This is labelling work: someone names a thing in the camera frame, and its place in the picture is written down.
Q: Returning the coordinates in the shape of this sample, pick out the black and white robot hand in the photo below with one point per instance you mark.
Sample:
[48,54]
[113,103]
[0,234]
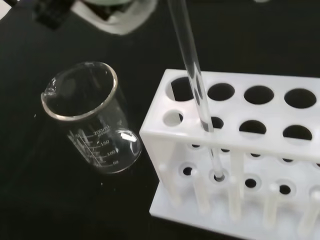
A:
[117,23]

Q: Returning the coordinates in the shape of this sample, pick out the white test tube rack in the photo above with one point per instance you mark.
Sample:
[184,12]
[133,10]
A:
[262,147]

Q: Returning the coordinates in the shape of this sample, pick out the clear glass beaker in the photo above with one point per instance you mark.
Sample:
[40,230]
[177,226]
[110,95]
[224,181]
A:
[100,140]

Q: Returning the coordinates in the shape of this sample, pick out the black cloth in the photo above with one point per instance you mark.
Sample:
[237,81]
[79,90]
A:
[37,187]

